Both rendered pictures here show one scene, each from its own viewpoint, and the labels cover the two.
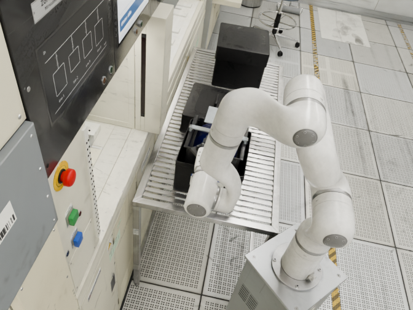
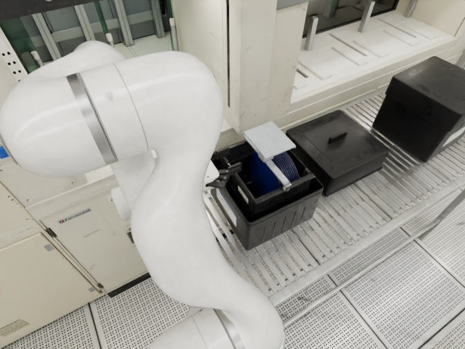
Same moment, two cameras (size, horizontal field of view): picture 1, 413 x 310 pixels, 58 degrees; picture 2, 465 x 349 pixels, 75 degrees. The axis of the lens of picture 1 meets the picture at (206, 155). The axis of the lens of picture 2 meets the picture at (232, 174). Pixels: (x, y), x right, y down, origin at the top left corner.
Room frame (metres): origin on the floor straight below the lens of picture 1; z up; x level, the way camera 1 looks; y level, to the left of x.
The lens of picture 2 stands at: (0.70, -0.51, 1.68)
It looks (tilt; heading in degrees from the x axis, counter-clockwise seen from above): 50 degrees down; 58
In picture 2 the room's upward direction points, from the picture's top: straight up
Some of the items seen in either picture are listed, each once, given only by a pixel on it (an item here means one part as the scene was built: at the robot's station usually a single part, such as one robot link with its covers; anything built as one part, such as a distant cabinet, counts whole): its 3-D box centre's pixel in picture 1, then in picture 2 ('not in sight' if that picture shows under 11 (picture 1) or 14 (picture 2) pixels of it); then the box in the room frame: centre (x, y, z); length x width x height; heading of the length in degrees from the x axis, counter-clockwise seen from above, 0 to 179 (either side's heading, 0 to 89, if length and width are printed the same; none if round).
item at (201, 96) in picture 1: (214, 109); (334, 146); (1.50, 0.00, 0.83); 0.29 x 0.29 x 0.13; 87
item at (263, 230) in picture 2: (212, 160); (261, 190); (1.12, -0.03, 0.85); 0.28 x 0.28 x 0.17; 86
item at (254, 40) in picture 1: (239, 57); (430, 108); (1.94, -0.09, 0.89); 0.29 x 0.29 x 0.25; 2
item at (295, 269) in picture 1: (303, 253); not in sight; (0.74, -0.41, 0.85); 0.19 x 0.19 x 0.18
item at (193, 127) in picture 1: (215, 146); (263, 174); (1.12, -0.03, 0.93); 0.24 x 0.20 x 0.32; 86
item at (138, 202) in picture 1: (214, 166); (324, 215); (1.53, -0.06, 0.38); 1.30 x 0.60 x 0.76; 178
